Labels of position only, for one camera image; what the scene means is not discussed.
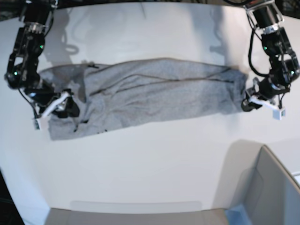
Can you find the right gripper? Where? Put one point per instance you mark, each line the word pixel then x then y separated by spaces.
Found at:
pixel 45 101

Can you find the blue item in box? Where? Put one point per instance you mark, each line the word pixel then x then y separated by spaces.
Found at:
pixel 237 215

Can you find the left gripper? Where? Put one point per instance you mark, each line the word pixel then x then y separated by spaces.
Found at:
pixel 263 93

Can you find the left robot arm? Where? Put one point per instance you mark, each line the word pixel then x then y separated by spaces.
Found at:
pixel 284 69

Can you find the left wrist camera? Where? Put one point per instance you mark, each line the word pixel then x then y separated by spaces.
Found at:
pixel 279 113

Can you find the grey t-shirt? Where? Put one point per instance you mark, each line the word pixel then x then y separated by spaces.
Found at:
pixel 133 93

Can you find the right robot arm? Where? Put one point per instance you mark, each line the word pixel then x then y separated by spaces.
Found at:
pixel 22 65

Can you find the grey cardboard box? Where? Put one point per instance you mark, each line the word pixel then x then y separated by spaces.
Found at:
pixel 252 175

